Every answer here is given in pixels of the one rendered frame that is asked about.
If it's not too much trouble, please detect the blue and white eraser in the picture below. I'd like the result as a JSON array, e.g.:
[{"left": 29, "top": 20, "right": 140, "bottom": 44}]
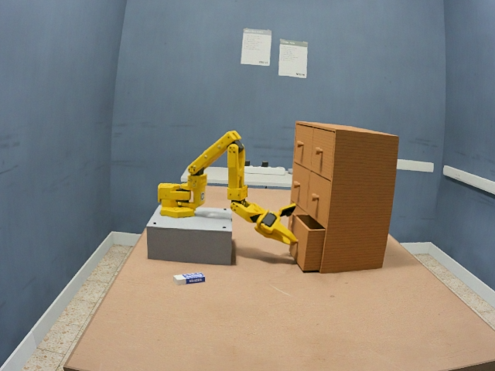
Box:
[{"left": 173, "top": 273, "right": 205, "bottom": 285}]

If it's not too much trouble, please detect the brown chest of drawers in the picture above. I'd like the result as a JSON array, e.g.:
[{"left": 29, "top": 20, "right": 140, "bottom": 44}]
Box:
[{"left": 290, "top": 121, "right": 399, "bottom": 274}]

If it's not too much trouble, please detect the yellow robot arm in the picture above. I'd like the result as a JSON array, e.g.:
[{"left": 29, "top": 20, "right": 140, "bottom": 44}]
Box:
[{"left": 160, "top": 131, "right": 266, "bottom": 223}]

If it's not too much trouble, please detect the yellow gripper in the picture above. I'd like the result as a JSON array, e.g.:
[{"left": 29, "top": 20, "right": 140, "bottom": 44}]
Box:
[{"left": 254, "top": 203, "right": 296, "bottom": 245}]

